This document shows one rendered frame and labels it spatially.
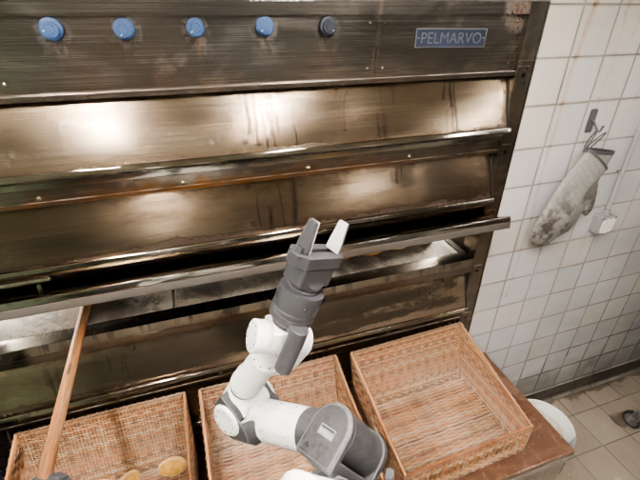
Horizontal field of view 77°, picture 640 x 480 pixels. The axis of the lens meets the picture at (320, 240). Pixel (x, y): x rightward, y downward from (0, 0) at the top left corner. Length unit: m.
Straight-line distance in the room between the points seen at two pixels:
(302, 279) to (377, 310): 1.00
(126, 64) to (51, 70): 0.16
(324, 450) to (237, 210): 0.75
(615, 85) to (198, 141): 1.49
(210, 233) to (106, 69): 0.50
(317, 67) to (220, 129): 0.32
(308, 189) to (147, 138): 0.49
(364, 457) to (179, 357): 0.90
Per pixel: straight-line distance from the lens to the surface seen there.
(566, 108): 1.76
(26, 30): 1.19
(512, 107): 1.59
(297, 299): 0.72
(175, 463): 1.75
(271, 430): 0.93
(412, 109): 1.36
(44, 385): 1.66
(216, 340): 1.55
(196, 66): 1.16
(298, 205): 1.29
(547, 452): 1.98
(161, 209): 1.26
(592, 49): 1.76
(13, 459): 1.77
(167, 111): 1.18
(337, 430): 0.80
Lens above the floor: 2.08
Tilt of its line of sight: 30 degrees down
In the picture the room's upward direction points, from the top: straight up
